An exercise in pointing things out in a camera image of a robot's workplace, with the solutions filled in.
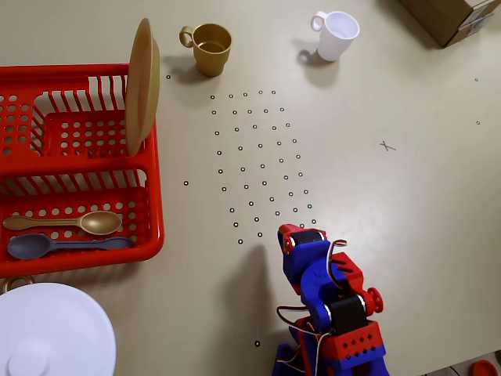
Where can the orange round lid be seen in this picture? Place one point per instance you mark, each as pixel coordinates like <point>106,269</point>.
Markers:
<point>483,369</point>

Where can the grey plastic spoon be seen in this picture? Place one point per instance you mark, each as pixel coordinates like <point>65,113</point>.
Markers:
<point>29,246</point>

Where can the gold plastic cup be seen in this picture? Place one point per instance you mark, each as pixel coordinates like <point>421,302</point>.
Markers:
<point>211,55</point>

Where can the blue gripper, black servo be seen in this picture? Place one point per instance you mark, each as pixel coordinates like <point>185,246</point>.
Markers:
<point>306,237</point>

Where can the gold plastic spoon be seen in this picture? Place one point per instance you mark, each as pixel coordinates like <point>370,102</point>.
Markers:
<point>99,223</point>

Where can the white plastic plate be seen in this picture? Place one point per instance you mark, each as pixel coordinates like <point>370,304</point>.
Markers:
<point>51,333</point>

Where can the white plastic cup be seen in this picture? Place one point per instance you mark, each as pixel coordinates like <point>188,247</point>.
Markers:
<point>334,43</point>

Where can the gold plastic plate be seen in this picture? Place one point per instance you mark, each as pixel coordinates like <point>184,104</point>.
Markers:
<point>141,90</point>

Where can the brown cardboard box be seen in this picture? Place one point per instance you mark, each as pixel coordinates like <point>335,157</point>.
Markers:
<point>442,17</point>

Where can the red plastic dish rack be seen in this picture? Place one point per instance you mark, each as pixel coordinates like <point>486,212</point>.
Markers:
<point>154,203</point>

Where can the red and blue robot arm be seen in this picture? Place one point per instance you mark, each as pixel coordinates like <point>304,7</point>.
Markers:
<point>360,344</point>

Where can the gold plastic pot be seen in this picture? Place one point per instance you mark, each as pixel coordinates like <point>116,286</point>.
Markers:
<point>17,279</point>

